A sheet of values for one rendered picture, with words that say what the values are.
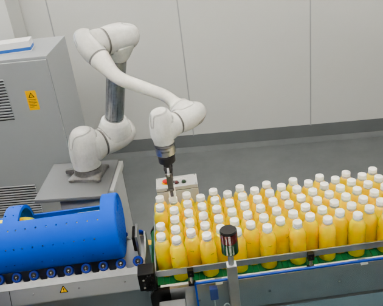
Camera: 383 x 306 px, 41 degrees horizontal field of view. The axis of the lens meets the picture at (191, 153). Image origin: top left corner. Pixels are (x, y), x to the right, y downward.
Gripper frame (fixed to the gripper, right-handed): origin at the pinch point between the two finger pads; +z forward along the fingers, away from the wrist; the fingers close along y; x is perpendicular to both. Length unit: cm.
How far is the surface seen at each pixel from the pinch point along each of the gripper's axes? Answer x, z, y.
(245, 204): 31.5, 3.7, 11.5
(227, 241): 20, -9, 52
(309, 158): 117, 114, -210
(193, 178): 10.1, 3.9, -16.5
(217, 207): 19.2, 3.6, 11.2
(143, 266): -14.4, 13.6, 32.2
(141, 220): -37, 114, -145
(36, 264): -59, 9, 27
